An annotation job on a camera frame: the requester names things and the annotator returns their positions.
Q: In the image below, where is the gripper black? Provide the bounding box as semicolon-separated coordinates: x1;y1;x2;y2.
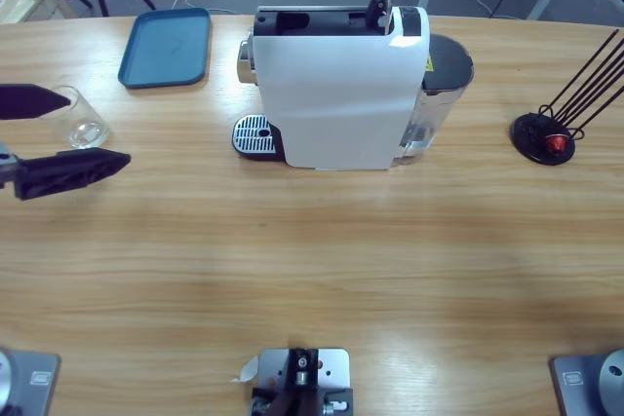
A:
0;83;132;202

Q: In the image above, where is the clear drinking glass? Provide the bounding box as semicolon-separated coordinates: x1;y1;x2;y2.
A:
36;85;109;151

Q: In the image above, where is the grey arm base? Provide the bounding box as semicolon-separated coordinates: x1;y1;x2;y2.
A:
0;348;62;416
549;348;624;416

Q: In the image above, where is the white capsule coffee machine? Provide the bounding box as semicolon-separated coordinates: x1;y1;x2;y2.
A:
237;5;431;172

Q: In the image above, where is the blue plastic tray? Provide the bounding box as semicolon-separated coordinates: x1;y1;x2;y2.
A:
117;7;213;91

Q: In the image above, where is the wooden crate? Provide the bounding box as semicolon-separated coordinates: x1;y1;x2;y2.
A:
0;0;79;25

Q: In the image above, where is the black drip tray metal grate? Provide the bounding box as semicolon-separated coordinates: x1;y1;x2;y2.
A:
231;113;287;164

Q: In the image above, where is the clear water tank black lid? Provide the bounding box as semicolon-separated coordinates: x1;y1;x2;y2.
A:
392;33;475;168

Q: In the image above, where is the white paper tag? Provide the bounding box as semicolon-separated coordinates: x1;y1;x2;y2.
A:
230;356;260;384

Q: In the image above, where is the black capsule holder with rods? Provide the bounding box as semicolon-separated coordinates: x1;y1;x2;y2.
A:
509;29;624;166

